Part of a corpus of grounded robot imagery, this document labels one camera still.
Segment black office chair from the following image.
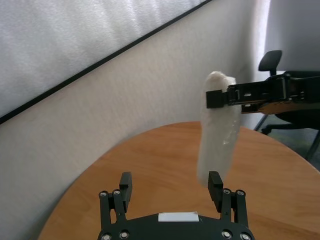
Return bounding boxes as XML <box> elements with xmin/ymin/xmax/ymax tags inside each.
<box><xmin>254</xmin><ymin>49</ymin><xmax>320</xmax><ymax>161</ymax></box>

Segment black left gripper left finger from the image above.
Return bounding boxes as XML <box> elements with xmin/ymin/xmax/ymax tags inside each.
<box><xmin>98</xmin><ymin>171</ymin><xmax>134</xmax><ymax>227</ymax></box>

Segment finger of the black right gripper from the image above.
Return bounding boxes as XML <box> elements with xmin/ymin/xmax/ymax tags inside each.
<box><xmin>205</xmin><ymin>76</ymin><xmax>287</xmax><ymax>109</ymax></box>

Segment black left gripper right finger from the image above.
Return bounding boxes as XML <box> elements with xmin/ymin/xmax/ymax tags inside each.
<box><xmin>207</xmin><ymin>170</ymin><xmax>249</xmax><ymax>226</ymax></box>

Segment white plastic-wrapped sandbag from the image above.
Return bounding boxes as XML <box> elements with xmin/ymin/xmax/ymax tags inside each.
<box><xmin>196</xmin><ymin>71</ymin><xmax>242</xmax><ymax>189</ymax></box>

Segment black wall rail strip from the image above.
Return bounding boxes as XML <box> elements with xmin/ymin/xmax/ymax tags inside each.
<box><xmin>0</xmin><ymin>0</ymin><xmax>214</xmax><ymax>125</ymax></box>

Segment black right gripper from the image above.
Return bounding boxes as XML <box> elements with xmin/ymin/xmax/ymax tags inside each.
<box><xmin>239</xmin><ymin>70</ymin><xmax>320</xmax><ymax>115</ymax></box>

